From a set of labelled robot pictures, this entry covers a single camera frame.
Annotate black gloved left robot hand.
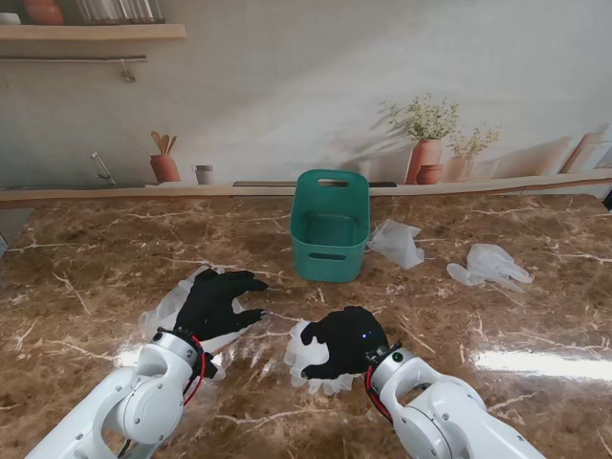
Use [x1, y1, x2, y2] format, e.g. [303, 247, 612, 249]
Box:
[172, 270, 270, 343]

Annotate red black right arm cables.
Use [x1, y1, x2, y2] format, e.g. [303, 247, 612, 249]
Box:
[364, 361, 394, 423]

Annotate green plastic basket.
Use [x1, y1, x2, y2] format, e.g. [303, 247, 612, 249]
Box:
[290, 169, 372, 284]

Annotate red black left arm cables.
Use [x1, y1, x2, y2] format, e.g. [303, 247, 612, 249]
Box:
[119, 334, 216, 453]

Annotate red black arm cables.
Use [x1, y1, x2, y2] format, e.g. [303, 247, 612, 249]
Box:
[364, 361, 394, 423]
[119, 334, 216, 453]

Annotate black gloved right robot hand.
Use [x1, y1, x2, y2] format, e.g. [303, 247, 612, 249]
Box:
[300, 305, 391, 382]

